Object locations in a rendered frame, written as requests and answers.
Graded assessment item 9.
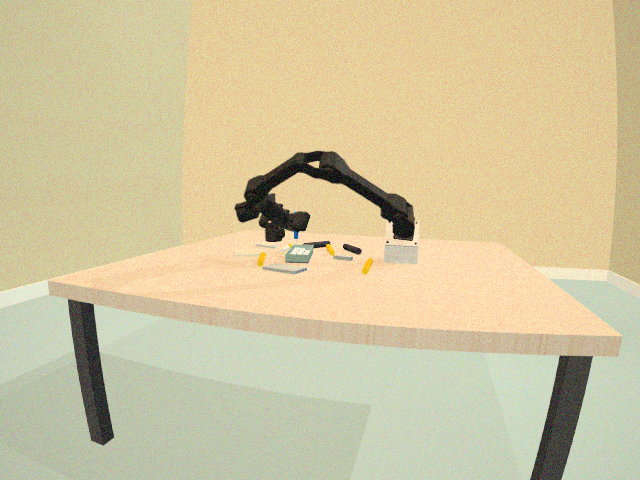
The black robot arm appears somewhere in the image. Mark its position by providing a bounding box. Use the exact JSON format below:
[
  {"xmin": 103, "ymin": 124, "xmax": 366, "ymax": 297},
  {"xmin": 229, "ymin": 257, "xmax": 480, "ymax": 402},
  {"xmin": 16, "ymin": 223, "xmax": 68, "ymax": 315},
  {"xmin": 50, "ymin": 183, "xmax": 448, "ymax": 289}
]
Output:
[{"xmin": 235, "ymin": 151, "xmax": 415, "ymax": 242}]

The black cylinder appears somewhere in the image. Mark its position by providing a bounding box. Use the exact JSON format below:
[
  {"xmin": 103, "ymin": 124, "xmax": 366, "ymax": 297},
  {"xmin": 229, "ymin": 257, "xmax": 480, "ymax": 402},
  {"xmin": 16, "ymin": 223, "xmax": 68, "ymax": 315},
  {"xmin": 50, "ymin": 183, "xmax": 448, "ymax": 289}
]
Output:
[
  {"xmin": 303, "ymin": 241, "xmax": 331, "ymax": 248},
  {"xmin": 343, "ymin": 243, "xmax": 362, "ymax": 255}
]

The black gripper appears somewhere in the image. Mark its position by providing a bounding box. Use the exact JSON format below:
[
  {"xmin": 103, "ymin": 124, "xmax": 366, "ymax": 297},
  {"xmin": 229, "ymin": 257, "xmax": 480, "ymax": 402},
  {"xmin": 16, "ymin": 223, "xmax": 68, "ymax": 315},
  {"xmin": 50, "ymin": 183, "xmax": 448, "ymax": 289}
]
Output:
[{"xmin": 259, "ymin": 203, "xmax": 310, "ymax": 232}]

